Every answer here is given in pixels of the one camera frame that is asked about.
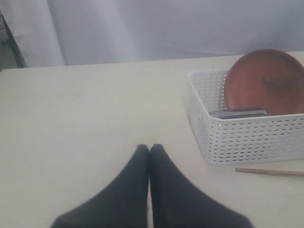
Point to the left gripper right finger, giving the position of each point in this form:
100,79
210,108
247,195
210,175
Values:
177,203

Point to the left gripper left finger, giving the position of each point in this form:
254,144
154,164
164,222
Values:
121,204

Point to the white plastic perforated basket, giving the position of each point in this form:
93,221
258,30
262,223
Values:
243,140

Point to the wooden chopstick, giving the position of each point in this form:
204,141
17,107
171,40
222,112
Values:
271,172

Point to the shiny metal cup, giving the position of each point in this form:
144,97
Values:
238,113

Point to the brown round plate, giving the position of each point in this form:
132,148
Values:
269,79

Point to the dark metal stand frame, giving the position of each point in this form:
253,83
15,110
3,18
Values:
10,41

